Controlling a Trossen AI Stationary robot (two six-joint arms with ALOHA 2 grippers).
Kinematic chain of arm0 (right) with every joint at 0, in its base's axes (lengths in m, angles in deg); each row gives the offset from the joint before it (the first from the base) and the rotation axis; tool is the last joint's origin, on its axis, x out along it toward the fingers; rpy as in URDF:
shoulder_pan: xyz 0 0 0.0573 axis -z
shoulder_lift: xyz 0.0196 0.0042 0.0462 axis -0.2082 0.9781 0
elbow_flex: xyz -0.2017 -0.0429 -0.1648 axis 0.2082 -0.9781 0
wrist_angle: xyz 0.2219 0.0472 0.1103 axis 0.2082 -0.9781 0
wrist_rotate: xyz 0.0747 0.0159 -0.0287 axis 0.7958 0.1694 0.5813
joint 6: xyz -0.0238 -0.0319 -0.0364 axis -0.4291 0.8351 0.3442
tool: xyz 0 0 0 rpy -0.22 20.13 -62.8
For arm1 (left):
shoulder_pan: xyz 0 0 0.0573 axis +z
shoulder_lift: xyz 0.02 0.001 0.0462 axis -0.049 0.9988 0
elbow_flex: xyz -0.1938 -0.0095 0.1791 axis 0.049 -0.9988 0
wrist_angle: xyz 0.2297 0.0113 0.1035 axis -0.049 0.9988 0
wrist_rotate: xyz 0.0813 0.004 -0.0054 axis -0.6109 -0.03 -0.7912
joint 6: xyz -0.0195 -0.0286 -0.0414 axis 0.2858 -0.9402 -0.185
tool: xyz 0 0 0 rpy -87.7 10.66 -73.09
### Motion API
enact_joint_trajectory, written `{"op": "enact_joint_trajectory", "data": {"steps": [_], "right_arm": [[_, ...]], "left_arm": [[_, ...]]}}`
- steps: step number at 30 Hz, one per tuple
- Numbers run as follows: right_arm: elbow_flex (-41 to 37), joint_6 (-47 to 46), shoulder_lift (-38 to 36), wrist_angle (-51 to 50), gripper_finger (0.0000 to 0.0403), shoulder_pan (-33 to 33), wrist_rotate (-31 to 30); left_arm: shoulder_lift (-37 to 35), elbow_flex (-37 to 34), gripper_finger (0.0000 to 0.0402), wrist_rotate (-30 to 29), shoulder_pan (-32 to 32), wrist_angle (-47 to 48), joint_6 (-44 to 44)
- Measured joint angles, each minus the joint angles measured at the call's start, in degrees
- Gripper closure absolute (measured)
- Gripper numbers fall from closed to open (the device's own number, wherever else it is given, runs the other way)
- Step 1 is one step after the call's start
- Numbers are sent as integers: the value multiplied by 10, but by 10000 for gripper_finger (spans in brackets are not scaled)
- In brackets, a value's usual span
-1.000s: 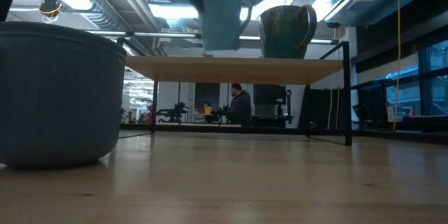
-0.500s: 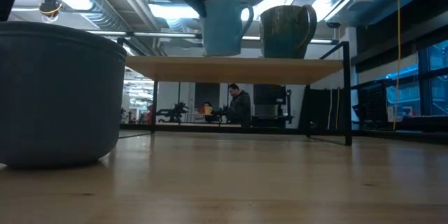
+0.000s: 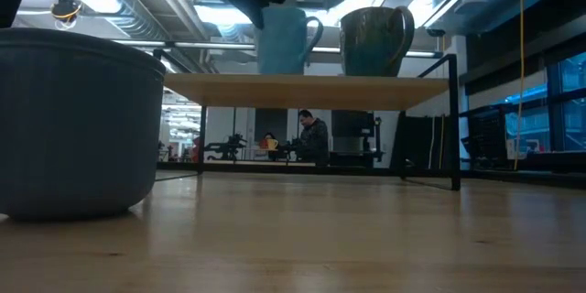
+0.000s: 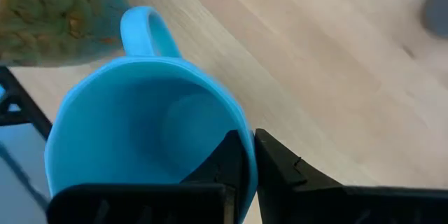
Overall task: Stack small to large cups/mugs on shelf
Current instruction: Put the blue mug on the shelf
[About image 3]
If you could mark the light blue mug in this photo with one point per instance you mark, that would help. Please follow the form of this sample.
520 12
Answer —
279 46

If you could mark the large grey ribbed bowl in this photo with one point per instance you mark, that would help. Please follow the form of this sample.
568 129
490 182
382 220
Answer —
78 123

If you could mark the black monitor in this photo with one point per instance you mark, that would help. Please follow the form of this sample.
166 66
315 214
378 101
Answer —
352 123

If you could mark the person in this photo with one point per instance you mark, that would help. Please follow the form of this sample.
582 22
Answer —
313 139

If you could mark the bright ceiling light panel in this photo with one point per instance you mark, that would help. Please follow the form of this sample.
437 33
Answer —
222 14

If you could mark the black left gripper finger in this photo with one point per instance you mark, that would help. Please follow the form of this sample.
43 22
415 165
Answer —
249 11

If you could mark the black round hanging camera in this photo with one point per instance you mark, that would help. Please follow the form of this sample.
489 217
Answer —
66 9

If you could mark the dark green glazed mug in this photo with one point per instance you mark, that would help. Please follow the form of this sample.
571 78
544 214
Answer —
371 46

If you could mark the black mesh crate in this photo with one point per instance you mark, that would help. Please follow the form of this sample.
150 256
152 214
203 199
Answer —
487 137

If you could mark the wooden shelf black metal frame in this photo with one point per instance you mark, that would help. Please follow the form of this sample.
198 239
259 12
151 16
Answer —
297 91

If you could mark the black leaning panels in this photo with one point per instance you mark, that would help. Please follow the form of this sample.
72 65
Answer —
416 142

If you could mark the silver ribbed ventilation duct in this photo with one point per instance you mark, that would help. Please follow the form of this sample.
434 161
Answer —
137 23

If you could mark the black background robot arm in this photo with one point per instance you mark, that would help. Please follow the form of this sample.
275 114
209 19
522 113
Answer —
226 146

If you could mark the yellow background mug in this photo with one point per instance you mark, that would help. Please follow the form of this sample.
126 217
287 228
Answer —
272 144

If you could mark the white paper sign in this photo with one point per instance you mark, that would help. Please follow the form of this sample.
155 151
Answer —
515 148

